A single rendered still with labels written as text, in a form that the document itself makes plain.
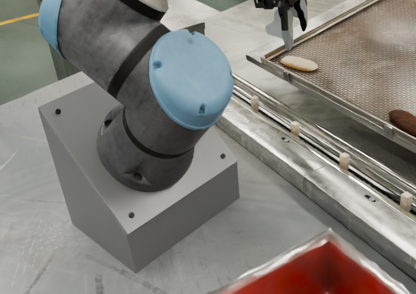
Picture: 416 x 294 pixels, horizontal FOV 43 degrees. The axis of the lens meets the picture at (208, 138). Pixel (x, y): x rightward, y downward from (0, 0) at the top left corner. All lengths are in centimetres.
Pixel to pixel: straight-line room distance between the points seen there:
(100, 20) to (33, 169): 53
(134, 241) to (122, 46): 30
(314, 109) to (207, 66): 57
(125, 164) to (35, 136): 51
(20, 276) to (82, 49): 39
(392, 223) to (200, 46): 39
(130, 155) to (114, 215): 9
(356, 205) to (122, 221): 36
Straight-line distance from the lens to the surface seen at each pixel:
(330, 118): 117
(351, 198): 88
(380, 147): 109
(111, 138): 78
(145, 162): 76
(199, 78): 65
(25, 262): 92
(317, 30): 136
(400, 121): 102
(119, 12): 66
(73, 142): 82
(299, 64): 122
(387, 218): 86
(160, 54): 64
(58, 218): 99
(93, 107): 86
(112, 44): 67
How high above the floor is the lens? 141
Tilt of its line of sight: 32 degrees down
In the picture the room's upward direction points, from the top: 6 degrees counter-clockwise
